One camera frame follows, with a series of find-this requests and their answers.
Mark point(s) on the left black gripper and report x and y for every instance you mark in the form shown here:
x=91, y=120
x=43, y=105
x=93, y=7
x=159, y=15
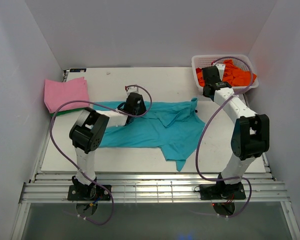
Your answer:
x=142, y=108

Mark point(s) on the teal t shirt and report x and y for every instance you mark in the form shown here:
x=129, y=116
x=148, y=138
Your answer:
x=173, y=127

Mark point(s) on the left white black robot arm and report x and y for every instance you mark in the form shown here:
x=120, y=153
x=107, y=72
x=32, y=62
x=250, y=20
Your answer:
x=87, y=134

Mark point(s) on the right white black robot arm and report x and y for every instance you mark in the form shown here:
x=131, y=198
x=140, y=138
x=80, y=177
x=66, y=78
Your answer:
x=250, y=137

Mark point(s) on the orange t shirt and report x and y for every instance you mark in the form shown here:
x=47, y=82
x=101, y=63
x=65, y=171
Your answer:
x=234, y=75

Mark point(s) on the white plastic basket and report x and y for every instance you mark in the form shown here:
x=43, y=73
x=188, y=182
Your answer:
x=203, y=61

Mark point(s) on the blue label sticker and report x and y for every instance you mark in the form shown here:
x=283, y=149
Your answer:
x=77, y=70

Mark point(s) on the folded green t shirt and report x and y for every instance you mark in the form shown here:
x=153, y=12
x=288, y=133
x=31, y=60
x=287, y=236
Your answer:
x=64, y=112

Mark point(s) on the folded pink t shirt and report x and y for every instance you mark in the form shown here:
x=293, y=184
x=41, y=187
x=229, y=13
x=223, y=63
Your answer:
x=58, y=93

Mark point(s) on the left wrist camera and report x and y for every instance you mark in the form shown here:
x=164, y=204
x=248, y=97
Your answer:
x=131, y=89

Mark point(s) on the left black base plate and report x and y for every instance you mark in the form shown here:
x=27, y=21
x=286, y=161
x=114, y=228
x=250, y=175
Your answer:
x=102, y=192

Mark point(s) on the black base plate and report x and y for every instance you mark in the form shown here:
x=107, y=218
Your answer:
x=102, y=192
x=220, y=191

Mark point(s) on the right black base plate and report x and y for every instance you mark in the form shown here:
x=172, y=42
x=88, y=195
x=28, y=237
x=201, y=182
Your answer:
x=220, y=191

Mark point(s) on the aluminium rail frame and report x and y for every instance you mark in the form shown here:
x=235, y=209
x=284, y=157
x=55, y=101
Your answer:
x=145, y=187

